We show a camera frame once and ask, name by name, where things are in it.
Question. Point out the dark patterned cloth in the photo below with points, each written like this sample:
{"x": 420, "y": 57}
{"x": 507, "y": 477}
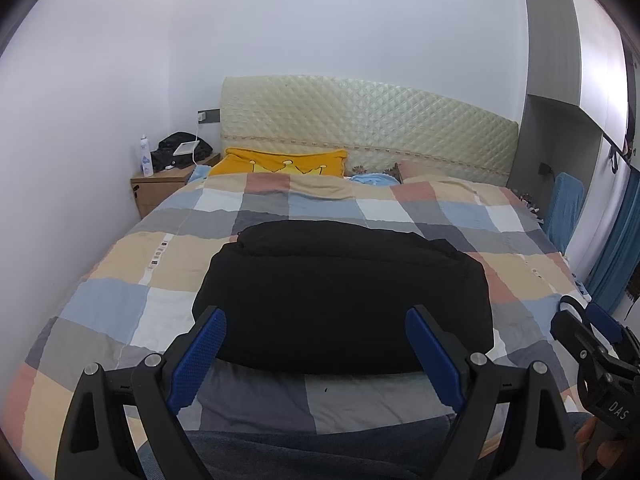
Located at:
{"x": 531, "y": 206}

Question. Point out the blue curtain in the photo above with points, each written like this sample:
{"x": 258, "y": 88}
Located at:
{"x": 617, "y": 250}

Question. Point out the checked patchwork quilt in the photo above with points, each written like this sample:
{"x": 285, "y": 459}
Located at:
{"x": 150, "y": 260}

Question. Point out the grey wardrobe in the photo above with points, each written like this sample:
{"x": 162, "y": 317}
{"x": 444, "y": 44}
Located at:
{"x": 600, "y": 60}

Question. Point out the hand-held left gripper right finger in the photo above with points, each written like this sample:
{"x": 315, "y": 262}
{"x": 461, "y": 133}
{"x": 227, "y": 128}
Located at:
{"x": 432, "y": 355}

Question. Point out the light blue cloth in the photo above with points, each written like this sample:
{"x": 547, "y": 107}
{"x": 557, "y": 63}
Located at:
{"x": 199, "y": 172}

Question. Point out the person's right hand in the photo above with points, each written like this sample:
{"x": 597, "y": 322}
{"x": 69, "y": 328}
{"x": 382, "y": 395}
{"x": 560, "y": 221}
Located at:
{"x": 611, "y": 456}

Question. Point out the black hanging hook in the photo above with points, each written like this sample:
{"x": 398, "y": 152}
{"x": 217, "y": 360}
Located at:
{"x": 614, "y": 157}

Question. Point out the floral pillow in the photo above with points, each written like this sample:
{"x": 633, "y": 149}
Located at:
{"x": 370, "y": 164}

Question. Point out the white spray bottle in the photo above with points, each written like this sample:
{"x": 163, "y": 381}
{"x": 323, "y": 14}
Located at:
{"x": 145, "y": 160}

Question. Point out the cream quilted headboard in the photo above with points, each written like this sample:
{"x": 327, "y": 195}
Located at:
{"x": 375, "y": 120}

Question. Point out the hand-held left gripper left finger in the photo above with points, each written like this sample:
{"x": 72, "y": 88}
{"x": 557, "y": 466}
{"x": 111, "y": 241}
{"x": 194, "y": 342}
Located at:
{"x": 200, "y": 355}

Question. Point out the white flat device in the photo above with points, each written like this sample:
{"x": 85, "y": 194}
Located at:
{"x": 186, "y": 148}

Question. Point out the black bag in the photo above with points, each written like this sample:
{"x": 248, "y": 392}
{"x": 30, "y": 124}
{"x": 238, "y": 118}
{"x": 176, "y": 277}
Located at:
{"x": 162, "y": 157}

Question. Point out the grey wall socket panel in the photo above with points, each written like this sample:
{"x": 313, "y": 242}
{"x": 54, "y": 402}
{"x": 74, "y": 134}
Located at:
{"x": 210, "y": 115}

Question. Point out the black wall socket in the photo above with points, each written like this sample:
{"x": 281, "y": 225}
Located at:
{"x": 544, "y": 168}

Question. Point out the pink pillow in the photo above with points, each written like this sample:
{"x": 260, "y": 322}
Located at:
{"x": 430, "y": 171}

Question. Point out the person's blue jeans legs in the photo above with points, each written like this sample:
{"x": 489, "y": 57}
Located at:
{"x": 300, "y": 455}

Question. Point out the yellow pillow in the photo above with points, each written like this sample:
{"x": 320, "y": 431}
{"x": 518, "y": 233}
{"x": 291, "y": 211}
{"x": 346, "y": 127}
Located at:
{"x": 280, "y": 162}

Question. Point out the wooden nightstand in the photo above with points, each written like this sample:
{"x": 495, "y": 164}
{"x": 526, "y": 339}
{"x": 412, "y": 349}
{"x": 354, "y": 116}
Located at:
{"x": 155, "y": 192}

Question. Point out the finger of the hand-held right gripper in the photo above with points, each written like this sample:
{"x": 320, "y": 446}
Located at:
{"x": 575, "y": 332}
{"x": 607, "y": 322}

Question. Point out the black puffer jacket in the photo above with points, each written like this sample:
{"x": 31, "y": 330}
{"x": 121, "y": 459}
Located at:
{"x": 340, "y": 300}

